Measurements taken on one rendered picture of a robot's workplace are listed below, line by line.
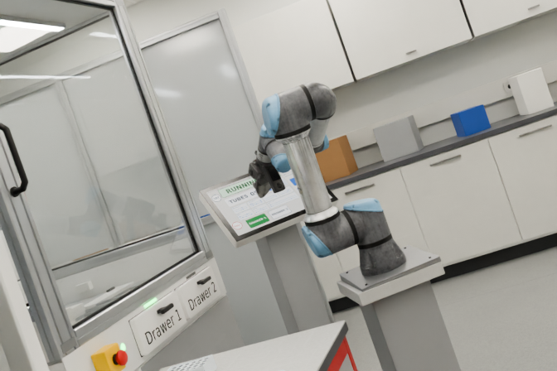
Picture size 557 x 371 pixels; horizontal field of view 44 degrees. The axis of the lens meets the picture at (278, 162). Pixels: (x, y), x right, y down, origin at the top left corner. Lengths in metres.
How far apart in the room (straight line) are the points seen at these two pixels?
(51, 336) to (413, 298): 1.08
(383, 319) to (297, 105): 0.71
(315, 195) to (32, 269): 0.86
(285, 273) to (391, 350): 0.89
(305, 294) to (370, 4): 2.79
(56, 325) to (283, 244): 1.40
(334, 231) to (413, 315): 0.36
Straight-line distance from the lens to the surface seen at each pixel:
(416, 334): 2.27
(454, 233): 4.98
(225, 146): 3.74
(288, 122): 2.10
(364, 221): 2.21
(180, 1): 5.95
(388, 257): 2.23
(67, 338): 1.86
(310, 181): 2.14
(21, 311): 1.40
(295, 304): 3.04
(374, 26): 5.28
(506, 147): 4.95
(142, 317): 2.13
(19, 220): 1.83
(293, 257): 3.03
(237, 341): 2.71
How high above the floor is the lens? 1.25
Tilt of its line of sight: 1 degrees down
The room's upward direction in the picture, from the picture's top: 19 degrees counter-clockwise
